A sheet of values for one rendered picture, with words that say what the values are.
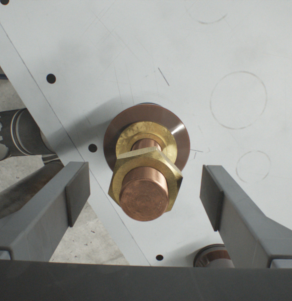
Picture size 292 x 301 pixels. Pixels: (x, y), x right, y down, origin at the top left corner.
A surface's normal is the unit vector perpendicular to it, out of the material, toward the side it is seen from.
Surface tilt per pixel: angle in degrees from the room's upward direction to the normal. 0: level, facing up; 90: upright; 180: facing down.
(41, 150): 38
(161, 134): 0
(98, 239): 0
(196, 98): 0
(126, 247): 11
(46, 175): 92
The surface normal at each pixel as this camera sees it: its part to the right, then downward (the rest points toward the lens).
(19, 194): 0.44, -0.87
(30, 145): -0.17, 0.61
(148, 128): -0.02, 0.29
